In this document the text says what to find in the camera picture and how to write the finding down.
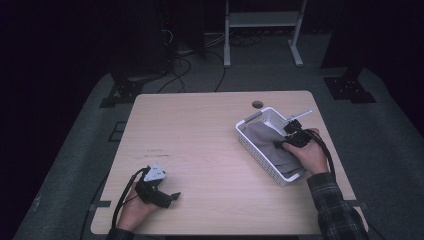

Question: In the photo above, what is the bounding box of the gray tape strip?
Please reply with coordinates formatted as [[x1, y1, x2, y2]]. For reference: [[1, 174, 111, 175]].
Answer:
[[88, 200, 112, 212], [348, 199, 370, 211]]

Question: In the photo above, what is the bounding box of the white perforated plastic basket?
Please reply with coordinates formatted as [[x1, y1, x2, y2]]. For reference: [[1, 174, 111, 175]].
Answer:
[[235, 106, 315, 188]]

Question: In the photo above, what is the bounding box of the gray cloth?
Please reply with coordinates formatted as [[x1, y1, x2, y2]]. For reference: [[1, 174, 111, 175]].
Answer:
[[244, 120, 306, 180]]

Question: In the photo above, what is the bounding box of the person's left hand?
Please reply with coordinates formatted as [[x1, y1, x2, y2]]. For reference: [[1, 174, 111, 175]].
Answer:
[[116, 186, 162, 233]]

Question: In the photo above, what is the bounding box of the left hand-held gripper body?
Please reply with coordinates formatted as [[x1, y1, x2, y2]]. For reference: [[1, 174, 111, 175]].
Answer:
[[134, 162, 175, 209]]

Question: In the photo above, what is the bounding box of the black stand base plate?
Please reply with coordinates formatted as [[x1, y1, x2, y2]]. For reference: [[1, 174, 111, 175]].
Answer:
[[98, 72, 145, 109], [322, 66, 378, 105]]

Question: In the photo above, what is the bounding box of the white metal table frame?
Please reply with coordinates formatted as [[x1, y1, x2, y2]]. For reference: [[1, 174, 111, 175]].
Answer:
[[223, 0, 308, 69]]

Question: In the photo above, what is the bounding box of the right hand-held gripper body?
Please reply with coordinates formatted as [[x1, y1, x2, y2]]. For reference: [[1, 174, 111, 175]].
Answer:
[[283, 108, 315, 150]]

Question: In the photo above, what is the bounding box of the person's right hand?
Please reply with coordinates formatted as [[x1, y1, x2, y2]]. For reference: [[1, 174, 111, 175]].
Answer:
[[282, 127, 330, 176]]

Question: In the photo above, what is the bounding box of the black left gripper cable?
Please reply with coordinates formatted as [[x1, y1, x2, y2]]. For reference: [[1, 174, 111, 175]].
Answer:
[[111, 165, 149, 230]]

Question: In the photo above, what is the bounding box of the black floor cable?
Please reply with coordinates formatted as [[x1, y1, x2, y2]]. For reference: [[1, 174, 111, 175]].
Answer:
[[204, 49, 228, 93], [156, 55, 193, 95]]

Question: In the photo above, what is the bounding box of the square floor outlet cover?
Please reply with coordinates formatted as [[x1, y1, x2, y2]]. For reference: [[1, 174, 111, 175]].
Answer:
[[107, 121, 128, 143]]

